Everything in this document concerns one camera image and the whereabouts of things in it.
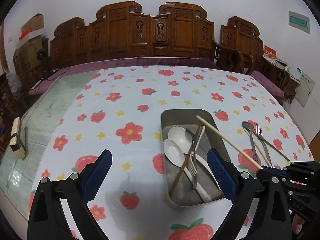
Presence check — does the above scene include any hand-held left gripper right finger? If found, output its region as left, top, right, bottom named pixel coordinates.
left=207, top=148, right=293, bottom=240

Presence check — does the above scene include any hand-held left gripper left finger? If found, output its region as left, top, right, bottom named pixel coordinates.
left=27, top=149, right=113, bottom=240

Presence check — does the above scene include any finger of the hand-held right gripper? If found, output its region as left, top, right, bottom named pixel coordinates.
left=262, top=161, right=320, bottom=173
left=257, top=169, right=288, bottom=183

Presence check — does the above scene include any light wooden chopstick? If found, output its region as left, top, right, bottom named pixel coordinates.
left=243, top=127, right=269, bottom=167
left=196, top=115, right=264, bottom=171
left=193, top=126, right=206, bottom=155

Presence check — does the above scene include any brown wooden chopstick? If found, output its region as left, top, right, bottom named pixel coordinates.
left=169, top=123, right=202, bottom=197
left=250, top=129, right=291, bottom=162

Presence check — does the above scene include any rectangular metal tray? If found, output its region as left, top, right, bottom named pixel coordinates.
left=160, top=109, right=232, bottom=209

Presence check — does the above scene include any white plastic spoon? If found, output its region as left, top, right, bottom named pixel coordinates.
left=167, top=126, right=209, bottom=173
left=163, top=139, right=212, bottom=203

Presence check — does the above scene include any person's right hand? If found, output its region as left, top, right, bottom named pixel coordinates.
left=292, top=215, right=306, bottom=235

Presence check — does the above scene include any strawberry flower print tablecloth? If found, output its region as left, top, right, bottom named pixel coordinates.
left=27, top=65, right=315, bottom=240

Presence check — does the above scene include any wooden scrub brush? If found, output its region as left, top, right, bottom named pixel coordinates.
left=9, top=117, right=27, bottom=159

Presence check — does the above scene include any small purple seat cushion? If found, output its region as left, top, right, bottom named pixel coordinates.
left=250, top=70, right=286, bottom=97

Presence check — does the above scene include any wooden side table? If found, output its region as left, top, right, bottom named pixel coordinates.
left=261, top=55, right=300, bottom=98

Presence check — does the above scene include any red gift box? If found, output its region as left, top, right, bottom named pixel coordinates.
left=263, top=45, right=278, bottom=60

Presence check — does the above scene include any black standing fan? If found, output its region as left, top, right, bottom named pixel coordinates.
left=37, top=48, right=49, bottom=78

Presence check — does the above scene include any carved wooden armchair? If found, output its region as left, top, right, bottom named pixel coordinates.
left=212, top=16, right=292, bottom=97

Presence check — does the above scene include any large cardboard box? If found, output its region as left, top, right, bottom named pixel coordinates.
left=14, top=36, right=43, bottom=68

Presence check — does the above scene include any carved wooden sofa bench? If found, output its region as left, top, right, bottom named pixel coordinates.
left=29, top=1, right=221, bottom=90

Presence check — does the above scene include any orange plastic bag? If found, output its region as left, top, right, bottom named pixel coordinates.
left=18, top=30, right=32, bottom=41

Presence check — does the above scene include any small cardboard box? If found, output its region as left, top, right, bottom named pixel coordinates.
left=21, top=13, right=44, bottom=37

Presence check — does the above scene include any grey wall electrical panel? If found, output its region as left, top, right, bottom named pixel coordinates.
left=288, top=10, right=310, bottom=34

